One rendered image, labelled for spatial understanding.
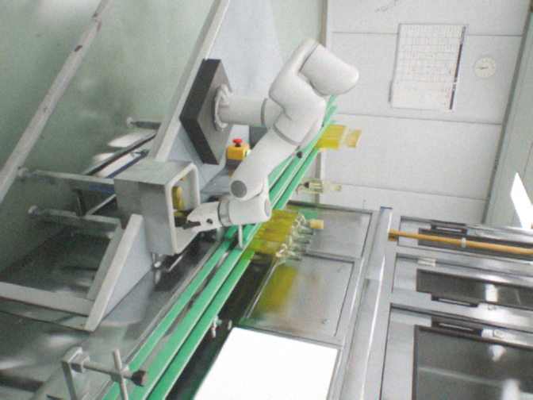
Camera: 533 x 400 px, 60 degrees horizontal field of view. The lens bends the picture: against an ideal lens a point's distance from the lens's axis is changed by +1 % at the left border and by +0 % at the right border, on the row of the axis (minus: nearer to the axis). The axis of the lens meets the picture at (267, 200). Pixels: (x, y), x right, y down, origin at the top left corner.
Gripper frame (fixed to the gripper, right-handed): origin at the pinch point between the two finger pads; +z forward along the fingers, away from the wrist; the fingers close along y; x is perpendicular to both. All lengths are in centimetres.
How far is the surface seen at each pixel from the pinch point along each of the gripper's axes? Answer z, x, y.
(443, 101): -73, -128, 606
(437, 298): -66, -53, 29
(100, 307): 9.2, -7.8, -31.3
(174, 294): -3.6, -13.3, -19.0
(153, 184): -3.1, 14.9, -9.8
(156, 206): -1.4, 8.5, -9.8
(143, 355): -5.8, -15.8, -39.2
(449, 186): -66, -263, 607
